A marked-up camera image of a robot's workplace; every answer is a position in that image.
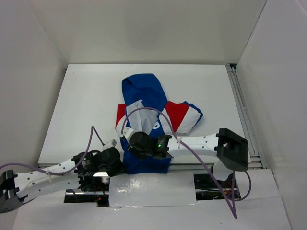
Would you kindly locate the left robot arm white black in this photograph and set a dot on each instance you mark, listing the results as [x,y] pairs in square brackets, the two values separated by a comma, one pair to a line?
[17,189]

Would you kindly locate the white foil covered panel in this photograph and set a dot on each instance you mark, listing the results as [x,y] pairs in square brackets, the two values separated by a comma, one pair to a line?
[152,190]

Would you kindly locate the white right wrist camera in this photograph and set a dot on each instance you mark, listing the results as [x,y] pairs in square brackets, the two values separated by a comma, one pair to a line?
[127,133]

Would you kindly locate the blue white red jacket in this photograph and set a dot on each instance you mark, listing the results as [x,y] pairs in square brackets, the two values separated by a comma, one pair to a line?
[147,109]

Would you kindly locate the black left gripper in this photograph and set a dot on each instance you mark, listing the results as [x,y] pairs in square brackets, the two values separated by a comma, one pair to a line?
[119,169]

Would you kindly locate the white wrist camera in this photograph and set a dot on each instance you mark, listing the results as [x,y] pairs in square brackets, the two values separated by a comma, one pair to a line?
[127,133]
[109,144]

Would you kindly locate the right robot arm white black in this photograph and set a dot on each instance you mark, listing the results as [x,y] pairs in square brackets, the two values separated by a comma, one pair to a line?
[229,148]

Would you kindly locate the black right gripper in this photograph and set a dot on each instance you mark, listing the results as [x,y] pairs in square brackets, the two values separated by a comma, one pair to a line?
[133,150]

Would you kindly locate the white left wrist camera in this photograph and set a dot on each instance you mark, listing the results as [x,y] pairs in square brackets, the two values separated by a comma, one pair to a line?
[109,144]

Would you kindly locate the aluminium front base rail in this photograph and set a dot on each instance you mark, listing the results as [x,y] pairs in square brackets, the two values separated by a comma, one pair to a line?
[187,166]

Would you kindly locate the aluminium side rail frame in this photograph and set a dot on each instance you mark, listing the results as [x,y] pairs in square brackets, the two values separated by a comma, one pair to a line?
[256,155]

